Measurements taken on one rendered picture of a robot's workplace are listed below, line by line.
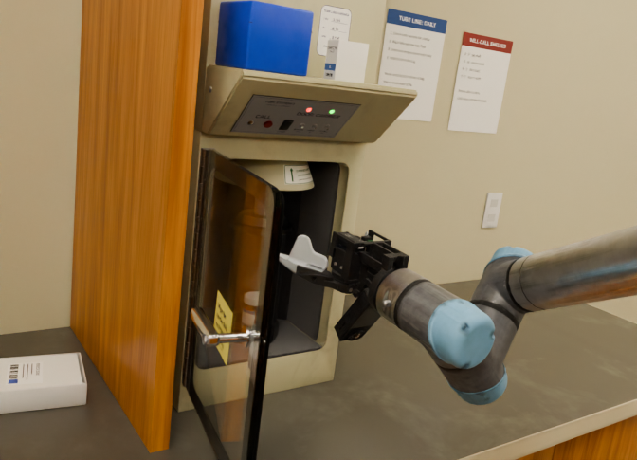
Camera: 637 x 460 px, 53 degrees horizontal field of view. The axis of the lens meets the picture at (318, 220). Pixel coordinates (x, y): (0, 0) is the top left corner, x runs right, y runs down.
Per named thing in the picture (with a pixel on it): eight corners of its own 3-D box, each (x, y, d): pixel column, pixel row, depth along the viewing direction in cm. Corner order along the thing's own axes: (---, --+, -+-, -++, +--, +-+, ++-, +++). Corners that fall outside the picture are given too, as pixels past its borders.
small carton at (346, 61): (322, 78, 103) (327, 39, 101) (352, 82, 104) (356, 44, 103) (334, 80, 98) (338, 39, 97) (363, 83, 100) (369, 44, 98)
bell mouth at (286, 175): (201, 170, 118) (203, 140, 117) (282, 172, 128) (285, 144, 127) (245, 191, 104) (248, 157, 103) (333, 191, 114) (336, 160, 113)
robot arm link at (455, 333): (467, 388, 78) (443, 350, 73) (409, 345, 86) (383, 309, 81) (509, 340, 79) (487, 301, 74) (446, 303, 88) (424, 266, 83)
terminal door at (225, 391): (191, 389, 105) (211, 147, 96) (246, 510, 78) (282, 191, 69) (186, 389, 105) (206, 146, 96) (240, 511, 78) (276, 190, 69)
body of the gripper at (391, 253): (369, 228, 98) (422, 255, 89) (359, 279, 100) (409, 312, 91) (328, 230, 94) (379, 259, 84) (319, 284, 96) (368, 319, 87)
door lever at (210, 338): (227, 320, 84) (228, 302, 84) (248, 351, 76) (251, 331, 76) (187, 322, 82) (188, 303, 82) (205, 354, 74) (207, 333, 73)
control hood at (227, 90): (199, 132, 96) (205, 64, 94) (367, 140, 114) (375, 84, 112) (233, 143, 87) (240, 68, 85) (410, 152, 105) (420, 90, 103)
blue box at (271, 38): (213, 64, 94) (219, 1, 92) (273, 72, 99) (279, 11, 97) (245, 69, 86) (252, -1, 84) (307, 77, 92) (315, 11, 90)
